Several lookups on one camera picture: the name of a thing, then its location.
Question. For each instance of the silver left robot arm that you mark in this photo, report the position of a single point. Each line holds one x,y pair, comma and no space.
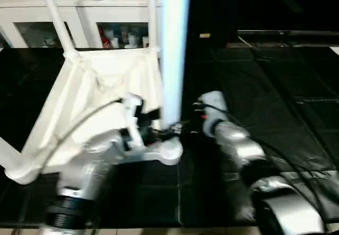
79,171

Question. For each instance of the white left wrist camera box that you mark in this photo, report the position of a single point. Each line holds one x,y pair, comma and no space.
132,124

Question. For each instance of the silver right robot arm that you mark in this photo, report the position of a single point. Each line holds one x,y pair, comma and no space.
238,137

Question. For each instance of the red and white bottle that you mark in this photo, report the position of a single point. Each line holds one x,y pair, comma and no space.
103,37

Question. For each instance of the white cabinet with glass doors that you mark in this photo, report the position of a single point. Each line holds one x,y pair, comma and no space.
26,10

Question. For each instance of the white flat board strip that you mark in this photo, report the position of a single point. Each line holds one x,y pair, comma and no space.
335,50

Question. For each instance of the yellow label sticker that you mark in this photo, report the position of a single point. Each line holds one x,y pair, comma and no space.
204,35

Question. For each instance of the white plastic table top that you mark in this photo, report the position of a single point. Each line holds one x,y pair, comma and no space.
106,65

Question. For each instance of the black mat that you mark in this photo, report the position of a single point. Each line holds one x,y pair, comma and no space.
265,86

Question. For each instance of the long black bar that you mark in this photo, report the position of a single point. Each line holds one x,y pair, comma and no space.
286,32

